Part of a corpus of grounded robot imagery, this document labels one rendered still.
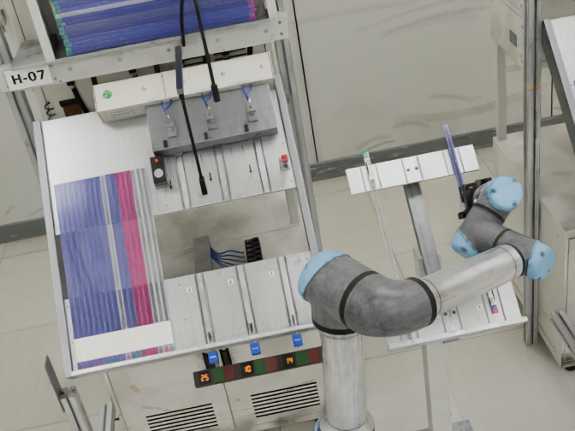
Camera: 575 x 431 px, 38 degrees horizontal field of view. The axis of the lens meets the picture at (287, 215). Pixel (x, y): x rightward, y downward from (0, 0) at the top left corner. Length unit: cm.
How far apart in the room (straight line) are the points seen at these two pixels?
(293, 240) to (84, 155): 73
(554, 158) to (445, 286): 148
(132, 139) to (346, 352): 99
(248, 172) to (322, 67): 174
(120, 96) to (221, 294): 60
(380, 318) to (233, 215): 143
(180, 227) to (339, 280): 139
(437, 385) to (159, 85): 116
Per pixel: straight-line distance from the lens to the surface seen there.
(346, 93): 401
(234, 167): 227
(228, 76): 228
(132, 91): 230
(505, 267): 168
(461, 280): 159
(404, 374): 303
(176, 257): 270
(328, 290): 153
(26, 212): 427
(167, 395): 270
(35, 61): 229
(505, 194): 181
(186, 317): 219
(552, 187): 282
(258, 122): 224
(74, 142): 237
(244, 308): 217
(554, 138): 311
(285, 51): 233
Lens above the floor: 211
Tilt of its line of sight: 32 degrees down
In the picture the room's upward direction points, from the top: 10 degrees counter-clockwise
